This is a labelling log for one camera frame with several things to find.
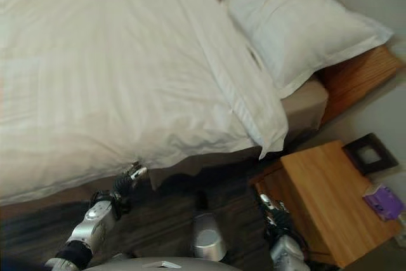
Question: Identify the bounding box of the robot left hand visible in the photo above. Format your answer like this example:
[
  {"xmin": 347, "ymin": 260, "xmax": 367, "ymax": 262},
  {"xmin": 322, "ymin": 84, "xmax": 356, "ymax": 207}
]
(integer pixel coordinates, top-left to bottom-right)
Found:
[{"xmin": 113, "ymin": 161, "xmax": 150, "ymax": 204}]

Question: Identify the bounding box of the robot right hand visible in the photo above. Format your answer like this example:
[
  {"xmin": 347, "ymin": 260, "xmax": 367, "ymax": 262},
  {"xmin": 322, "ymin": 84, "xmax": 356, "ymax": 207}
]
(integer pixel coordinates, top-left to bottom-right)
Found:
[{"xmin": 256, "ymin": 192, "xmax": 298, "ymax": 237}]

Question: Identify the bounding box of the white striped duvet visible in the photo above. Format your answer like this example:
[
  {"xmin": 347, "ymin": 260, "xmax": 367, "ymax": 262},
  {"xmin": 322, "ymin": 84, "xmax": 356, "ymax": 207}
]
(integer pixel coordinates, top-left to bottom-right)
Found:
[{"xmin": 0, "ymin": 0, "xmax": 289, "ymax": 206}]

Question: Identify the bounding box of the wooden nightstand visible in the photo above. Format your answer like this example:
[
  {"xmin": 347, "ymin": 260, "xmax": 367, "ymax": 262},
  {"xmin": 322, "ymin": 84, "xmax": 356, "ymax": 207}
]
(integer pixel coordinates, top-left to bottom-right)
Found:
[{"xmin": 249, "ymin": 140, "xmax": 403, "ymax": 268}]

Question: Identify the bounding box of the grey robot torso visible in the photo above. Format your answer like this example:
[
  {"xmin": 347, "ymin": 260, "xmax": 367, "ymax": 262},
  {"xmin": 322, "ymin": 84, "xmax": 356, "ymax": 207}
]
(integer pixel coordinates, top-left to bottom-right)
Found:
[{"xmin": 90, "ymin": 253, "xmax": 244, "ymax": 271}]

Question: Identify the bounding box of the purple tissue pack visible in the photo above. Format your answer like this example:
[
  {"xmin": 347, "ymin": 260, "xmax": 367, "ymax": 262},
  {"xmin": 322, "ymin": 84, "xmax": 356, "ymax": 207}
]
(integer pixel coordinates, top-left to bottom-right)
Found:
[{"xmin": 362, "ymin": 184, "xmax": 406, "ymax": 222}]

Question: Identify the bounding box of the beige sheeted mattress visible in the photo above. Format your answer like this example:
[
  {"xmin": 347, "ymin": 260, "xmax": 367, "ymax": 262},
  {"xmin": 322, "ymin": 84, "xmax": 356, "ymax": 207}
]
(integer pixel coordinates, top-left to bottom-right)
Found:
[{"xmin": 0, "ymin": 79, "xmax": 330, "ymax": 208}]

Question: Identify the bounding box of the wooden headboard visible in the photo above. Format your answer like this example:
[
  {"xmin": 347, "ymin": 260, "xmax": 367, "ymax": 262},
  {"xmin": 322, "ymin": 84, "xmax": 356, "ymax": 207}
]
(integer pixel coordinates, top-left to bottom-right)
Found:
[{"xmin": 317, "ymin": 45, "xmax": 404, "ymax": 128}]

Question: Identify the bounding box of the large white pillow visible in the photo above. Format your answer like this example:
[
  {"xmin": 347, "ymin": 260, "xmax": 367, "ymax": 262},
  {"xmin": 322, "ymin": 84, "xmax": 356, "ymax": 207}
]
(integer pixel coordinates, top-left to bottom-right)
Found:
[{"xmin": 225, "ymin": 0, "xmax": 395, "ymax": 98}]

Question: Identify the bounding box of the black square frame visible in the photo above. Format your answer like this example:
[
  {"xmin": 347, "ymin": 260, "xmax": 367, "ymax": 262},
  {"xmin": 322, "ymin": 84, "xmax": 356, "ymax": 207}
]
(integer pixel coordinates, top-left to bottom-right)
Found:
[{"xmin": 343, "ymin": 133, "xmax": 400, "ymax": 176}]

